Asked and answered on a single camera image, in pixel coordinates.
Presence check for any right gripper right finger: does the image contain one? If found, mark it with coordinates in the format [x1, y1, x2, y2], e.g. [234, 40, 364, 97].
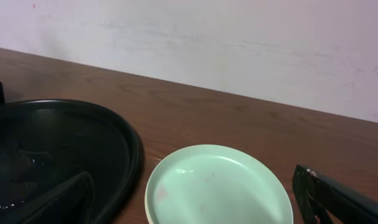
[292, 164, 378, 224]

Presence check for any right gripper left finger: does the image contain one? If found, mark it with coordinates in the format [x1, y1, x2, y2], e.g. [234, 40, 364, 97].
[2, 171, 95, 224]

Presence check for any yellow plate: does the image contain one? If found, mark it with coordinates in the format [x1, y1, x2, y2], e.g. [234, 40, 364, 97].
[144, 198, 154, 224]

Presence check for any light blue plate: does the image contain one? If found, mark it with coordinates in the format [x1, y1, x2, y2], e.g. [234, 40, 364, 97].
[144, 144, 293, 224]

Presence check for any round black tray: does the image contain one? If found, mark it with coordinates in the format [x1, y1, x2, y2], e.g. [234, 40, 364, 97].
[0, 100, 144, 223]

